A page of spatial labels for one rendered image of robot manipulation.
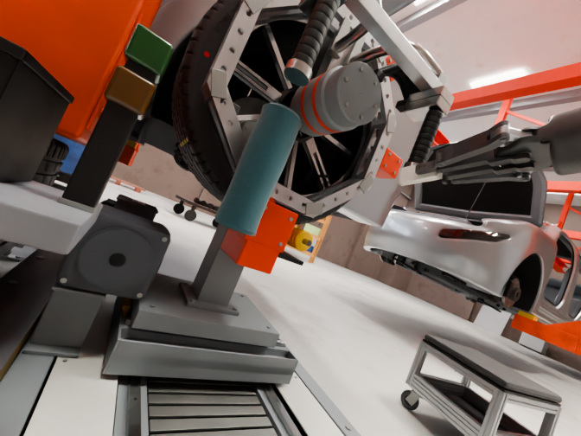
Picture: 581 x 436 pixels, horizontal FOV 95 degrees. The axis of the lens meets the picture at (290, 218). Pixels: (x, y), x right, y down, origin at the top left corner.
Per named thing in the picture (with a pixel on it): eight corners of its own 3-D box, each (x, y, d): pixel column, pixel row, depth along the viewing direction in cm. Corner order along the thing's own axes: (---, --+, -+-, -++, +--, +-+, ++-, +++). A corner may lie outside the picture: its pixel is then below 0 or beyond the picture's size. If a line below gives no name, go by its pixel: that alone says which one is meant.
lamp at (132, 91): (142, 122, 33) (155, 93, 33) (142, 116, 30) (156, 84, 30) (105, 103, 31) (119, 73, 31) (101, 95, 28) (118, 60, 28)
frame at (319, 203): (338, 233, 87) (398, 85, 90) (352, 237, 82) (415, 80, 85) (170, 152, 60) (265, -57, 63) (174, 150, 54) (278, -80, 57)
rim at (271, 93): (341, 159, 115) (297, 30, 96) (383, 157, 95) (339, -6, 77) (242, 219, 97) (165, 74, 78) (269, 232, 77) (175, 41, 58)
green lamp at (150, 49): (158, 86, 33) (171, 58, 34) (161, 76, 30) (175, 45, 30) (123, 65, 31) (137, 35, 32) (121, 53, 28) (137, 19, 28)
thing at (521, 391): (471, 479, 88) (506, 381, 90) (393, 400, 121) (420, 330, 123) (539, 483, 103) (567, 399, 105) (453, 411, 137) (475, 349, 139)
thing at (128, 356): (246, 327, 112) (255, 305, 113) (288, 387, 81) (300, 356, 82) (113, 304, 86) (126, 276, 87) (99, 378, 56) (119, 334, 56)
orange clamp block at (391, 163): (361, 167, 90) (378, 178, 94) (379, 167, 83) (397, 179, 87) (369, 148, 90) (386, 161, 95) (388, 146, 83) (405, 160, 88)
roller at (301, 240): (268, 234, 99) (274, 220, 99) (313, 256, 74) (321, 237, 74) (255, 229, 96) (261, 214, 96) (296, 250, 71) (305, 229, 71)
